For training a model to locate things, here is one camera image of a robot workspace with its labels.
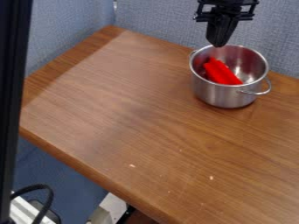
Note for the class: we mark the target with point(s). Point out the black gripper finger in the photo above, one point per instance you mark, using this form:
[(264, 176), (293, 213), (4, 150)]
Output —
[(216, 31), (227, 28)]

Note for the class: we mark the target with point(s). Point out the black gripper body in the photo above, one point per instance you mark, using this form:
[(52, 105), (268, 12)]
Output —
[(239, 10)]

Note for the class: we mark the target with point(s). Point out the red star-shaped block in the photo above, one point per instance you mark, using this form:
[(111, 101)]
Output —
[(219, 73)]

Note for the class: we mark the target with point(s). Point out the metal pot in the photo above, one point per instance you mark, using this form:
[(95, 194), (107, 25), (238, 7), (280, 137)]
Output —
[(247, 64)]

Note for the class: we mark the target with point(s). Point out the dark vertical bar at left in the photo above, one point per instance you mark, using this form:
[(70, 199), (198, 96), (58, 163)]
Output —
[(15, 23)]

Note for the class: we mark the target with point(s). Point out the white box below table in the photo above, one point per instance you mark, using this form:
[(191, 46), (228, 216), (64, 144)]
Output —
[(23, 212)]

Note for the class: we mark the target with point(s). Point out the white table bracket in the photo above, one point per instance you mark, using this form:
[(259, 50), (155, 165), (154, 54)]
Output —
[(110, 211)]

